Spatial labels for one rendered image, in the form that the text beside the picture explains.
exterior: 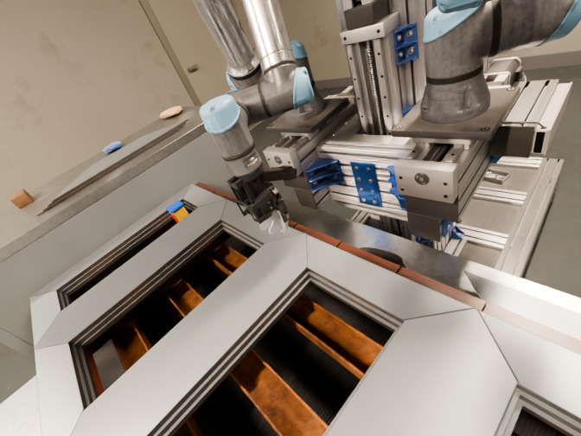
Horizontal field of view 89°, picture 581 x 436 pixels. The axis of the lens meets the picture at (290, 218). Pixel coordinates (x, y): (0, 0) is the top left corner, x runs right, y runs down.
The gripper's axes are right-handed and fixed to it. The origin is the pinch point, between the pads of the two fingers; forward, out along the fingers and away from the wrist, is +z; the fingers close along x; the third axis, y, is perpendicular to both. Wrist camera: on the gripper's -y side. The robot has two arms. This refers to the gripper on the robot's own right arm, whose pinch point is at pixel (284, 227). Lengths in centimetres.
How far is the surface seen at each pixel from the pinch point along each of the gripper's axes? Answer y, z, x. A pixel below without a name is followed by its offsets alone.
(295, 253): 1.7, 7.2, 2.6
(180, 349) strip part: 37.5, 7.2, -1.7
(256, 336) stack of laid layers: 23.7, 10.0, 9.8
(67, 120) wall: 3, -20, -313
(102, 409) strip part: 56, 7, -5
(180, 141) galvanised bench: -13, -11, -81
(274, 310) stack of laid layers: 17.0, 8.8, 9.7
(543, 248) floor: -107, 93, 40
